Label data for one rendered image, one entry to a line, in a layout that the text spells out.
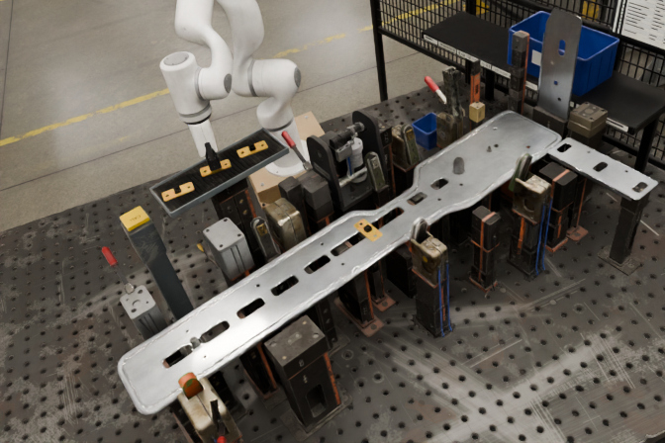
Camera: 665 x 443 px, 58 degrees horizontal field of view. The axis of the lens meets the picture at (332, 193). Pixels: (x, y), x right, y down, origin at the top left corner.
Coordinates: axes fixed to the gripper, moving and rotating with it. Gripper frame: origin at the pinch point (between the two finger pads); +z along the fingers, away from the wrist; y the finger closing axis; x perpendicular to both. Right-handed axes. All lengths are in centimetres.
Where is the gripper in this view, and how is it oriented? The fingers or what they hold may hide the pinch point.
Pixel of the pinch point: (213, 160)
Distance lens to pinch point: 166.3
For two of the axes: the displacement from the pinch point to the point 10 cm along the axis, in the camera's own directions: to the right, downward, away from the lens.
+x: 9.3, -3.3, 1.7
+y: 3.5, 6.0, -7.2
